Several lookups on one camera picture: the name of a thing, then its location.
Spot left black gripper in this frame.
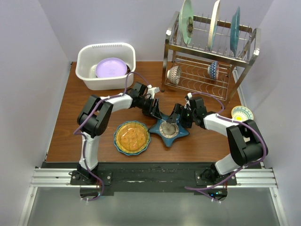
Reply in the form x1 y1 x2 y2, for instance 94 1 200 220
137 97 162 120

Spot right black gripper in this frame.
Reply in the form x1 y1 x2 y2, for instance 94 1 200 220
166 104 196 129

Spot teal star-shaped plate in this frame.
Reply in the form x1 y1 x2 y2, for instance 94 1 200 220
148 114 190 147

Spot amber glass plate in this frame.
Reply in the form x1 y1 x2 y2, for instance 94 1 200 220
117 121 150 153

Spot black rimmed checkered plate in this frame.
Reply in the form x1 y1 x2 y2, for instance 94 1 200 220
126 65 131 74

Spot lilac plastic plate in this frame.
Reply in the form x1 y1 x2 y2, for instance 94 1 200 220
95 57 127 78

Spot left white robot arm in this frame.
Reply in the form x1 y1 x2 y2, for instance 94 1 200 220
74 82 161 185

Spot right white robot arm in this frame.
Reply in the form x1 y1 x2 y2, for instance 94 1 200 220
166 97 268 185

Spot white plastic bin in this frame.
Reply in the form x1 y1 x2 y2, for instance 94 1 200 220
76 42 136 90

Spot brown patterned bowl in rack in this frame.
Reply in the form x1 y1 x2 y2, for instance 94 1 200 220
167 66 182 85

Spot blue zigzag bowl in rack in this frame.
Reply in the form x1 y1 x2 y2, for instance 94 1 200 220
207 61 219 80

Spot blue yellow patterned bowl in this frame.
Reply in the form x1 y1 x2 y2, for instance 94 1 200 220
231 105 254 121

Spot steel two-tier dish rack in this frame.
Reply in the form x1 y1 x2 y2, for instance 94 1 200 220
160 11 261 105

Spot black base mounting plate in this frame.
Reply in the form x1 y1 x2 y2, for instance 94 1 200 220
41 162 237 200

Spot mint floral plate in rack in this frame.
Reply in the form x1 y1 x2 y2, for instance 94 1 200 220
179 0 193 45

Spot cream plate in rack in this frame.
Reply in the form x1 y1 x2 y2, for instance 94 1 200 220
207 0 220 51

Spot teal plate in rack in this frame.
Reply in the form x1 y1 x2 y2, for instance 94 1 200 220
230 7 240 56

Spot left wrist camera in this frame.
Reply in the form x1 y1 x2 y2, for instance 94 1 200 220
146 85 160 99

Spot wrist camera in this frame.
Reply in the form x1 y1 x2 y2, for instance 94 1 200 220
146 85 160 99
184 93 193 111

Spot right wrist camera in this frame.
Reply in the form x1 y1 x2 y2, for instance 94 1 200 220
184 93 193 111

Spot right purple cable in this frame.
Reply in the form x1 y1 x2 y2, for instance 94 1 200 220
184 92 269 200

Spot purple cable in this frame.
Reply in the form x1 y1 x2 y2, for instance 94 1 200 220
73 71 151 201
184 92 269 200

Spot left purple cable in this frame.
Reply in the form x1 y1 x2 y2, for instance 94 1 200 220
73 71 151 201

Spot aluminium rail frame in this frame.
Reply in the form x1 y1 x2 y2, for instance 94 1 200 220
18 168 99 226

